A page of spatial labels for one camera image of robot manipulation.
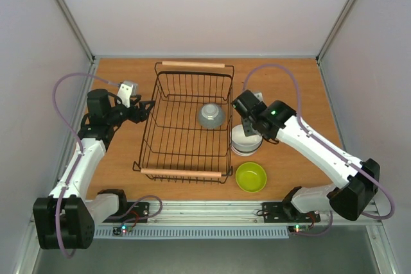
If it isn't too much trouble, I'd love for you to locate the white ribbed bowl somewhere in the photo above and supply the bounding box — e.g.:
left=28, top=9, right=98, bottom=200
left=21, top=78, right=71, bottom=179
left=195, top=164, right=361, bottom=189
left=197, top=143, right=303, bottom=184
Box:
left=231, top=124, right=263, bottom=151

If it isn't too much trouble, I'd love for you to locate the blue floral white bowl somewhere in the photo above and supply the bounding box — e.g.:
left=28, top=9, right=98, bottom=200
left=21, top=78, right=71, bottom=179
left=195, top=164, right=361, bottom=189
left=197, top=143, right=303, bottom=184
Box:
left=231, top=146, right=258, bottom=157

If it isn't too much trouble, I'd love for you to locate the grey dotted bowl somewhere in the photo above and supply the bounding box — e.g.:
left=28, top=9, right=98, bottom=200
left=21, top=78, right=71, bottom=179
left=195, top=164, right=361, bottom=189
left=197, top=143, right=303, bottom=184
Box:
left=197, top=103, right=225, bottom=130

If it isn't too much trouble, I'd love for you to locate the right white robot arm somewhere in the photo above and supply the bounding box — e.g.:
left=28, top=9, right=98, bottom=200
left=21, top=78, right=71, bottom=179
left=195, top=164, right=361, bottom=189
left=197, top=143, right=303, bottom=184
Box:
left=232, top=90, right=380, bottom=221

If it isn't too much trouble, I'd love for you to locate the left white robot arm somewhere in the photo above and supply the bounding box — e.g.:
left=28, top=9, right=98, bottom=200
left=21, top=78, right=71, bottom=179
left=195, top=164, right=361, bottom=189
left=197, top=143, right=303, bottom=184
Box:
left=33, top=84, right=155, bottom=252

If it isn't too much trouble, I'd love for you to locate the green plastic bowl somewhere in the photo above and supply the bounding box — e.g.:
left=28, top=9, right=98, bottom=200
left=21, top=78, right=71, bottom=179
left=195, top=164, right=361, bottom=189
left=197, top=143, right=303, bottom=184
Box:
left=235, top=162, right=267, bottom=193

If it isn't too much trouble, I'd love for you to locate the right small circuit board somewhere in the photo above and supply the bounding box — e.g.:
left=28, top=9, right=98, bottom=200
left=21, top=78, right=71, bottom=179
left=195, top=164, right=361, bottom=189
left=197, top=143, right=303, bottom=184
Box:
left=288, top=224, right=314, bottom=234

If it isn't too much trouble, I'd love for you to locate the small circuit board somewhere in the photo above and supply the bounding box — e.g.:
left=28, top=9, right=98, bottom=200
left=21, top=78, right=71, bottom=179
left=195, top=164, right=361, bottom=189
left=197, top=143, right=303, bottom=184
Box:
left=288, top=224, right=314, bottom=234
left=112, top=225, right=133, bottom=236

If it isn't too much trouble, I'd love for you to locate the left small circuit board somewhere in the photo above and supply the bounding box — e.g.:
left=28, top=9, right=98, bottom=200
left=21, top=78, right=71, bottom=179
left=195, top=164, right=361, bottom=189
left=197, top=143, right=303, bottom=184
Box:
left=112, top=225, right=133, bottom=236

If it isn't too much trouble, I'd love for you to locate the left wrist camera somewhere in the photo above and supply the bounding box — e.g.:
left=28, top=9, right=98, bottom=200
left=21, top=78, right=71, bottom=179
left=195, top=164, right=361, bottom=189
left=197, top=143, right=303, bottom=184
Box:
left=117, top=81, right=138, bottom=108

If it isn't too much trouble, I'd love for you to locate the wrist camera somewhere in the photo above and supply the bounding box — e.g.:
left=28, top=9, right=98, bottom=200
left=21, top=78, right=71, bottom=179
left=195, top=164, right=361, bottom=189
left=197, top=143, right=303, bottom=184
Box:
left=253, top=92, right=264, bottom=101
left=117, top=81, right=138, bottom=108

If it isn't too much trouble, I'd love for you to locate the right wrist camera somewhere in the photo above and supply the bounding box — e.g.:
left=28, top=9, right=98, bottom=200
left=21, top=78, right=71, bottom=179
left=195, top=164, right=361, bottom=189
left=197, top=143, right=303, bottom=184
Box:
left=253, top=92, right=264, bottom=101

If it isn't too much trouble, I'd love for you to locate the black wire dish rack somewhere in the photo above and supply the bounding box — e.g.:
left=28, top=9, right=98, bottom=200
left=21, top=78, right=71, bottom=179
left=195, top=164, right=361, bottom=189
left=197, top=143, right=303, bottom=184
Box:
left=132, top=61, right=234, bottom=184

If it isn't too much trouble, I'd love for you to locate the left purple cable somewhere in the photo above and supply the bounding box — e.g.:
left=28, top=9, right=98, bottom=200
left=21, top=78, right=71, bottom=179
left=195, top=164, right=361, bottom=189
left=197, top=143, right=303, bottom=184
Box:
left=52, top=72, right=123, bottom=259

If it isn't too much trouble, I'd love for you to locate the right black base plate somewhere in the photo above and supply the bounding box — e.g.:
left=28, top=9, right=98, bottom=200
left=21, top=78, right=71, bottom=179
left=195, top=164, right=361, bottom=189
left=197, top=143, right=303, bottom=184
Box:
left=258, top=202, right=321, bottom=224

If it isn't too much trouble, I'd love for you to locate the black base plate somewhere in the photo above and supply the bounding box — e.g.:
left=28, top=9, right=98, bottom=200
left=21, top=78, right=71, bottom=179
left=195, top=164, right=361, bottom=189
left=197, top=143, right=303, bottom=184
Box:
left=258, top=202, right=321, bottom=224
left=91, top=201, right=151, bottom=223

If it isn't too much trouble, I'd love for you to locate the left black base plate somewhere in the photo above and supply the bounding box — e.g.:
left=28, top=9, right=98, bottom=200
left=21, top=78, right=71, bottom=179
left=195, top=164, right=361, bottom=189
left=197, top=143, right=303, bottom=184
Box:
left=91, top=201, right=151, bottom=223

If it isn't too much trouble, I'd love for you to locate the aluminium mounting rail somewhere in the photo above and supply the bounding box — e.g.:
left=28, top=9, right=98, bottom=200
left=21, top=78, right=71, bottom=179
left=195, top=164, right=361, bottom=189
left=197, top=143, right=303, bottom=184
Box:
left=30, top=200, right=383, bottom=225

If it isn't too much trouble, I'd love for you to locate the grey slotted cable duct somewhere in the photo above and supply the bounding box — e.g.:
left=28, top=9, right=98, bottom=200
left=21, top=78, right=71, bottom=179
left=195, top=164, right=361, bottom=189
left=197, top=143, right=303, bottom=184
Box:
left=94, top=226, right=289, bottom=240

